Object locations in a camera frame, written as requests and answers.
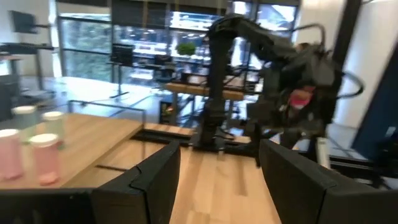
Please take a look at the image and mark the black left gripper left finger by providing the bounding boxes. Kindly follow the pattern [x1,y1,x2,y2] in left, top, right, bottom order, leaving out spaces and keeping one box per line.
[91,139,182,224]

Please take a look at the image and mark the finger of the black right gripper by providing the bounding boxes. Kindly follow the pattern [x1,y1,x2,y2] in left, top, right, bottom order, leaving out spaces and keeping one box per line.
[261,93,290,128]
[298,93,333,139]

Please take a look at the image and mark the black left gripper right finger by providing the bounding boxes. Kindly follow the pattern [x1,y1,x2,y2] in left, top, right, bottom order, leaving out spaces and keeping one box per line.
[258,139,336,224]

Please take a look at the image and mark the tall pink medicine bottle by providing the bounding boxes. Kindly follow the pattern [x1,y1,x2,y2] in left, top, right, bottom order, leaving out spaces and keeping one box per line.
[29,133,60,187]

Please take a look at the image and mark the green bottle with red pill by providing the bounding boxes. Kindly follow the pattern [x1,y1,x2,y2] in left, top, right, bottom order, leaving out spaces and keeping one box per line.
[41,111,65,150]

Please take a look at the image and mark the green bottle with white pills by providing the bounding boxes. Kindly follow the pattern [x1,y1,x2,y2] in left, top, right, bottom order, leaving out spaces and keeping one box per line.
[11,105,39,144]

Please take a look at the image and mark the blue panel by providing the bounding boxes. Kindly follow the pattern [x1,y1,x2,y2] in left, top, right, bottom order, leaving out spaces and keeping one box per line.
[351,40,398,162]

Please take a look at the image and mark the wooden office desk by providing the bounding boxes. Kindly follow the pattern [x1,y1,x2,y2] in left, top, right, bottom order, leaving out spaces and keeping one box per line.
[164,81,246,101]

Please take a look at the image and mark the small round green plant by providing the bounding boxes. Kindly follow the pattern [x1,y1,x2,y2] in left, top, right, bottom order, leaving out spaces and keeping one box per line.
[175,42,197,57]

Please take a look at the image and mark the dark monitor on stand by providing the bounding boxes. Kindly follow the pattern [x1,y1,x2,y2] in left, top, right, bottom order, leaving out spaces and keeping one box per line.
[108,43,135,99]

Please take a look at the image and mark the dark office desk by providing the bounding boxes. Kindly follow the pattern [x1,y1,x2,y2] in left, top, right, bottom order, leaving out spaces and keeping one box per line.
[0,42,55,75]

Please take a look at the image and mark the dark computer monitor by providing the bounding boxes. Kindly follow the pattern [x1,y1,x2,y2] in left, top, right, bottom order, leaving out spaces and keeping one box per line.
[9,10,37,34]

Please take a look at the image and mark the thin black cable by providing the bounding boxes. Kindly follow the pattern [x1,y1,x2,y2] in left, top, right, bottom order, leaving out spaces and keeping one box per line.
[292,23,326,47]

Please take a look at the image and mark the black frame post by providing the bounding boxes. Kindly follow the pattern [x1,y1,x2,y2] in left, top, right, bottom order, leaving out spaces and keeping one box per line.
[329,0,363,68]

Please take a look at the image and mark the thick black cable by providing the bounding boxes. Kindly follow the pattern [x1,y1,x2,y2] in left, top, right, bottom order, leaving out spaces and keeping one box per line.
[337,70,365,100]

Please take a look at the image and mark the black table frame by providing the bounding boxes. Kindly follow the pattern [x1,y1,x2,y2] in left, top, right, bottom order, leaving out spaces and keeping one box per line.
[132,129,398,189]

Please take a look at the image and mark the wooden shelf with black frame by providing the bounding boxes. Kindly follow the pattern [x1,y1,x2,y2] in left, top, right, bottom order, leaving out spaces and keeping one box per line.
[0,99,147,190]

